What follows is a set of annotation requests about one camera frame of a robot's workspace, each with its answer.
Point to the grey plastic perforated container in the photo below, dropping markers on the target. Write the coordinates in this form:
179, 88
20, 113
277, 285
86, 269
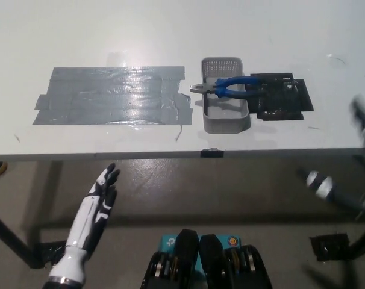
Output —
224, 113

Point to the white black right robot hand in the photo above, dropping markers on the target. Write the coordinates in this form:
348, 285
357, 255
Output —
319, 183

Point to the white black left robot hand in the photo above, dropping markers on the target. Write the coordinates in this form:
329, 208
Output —
86, 216

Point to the black teal robot torso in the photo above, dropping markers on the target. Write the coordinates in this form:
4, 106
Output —
206, 265

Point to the black metal table leg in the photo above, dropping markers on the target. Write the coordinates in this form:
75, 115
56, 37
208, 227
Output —
11, 234

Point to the grey duct tape patch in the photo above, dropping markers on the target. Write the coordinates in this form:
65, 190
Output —
110, 96

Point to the black tape patch on table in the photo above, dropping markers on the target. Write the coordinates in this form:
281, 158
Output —
279, 96

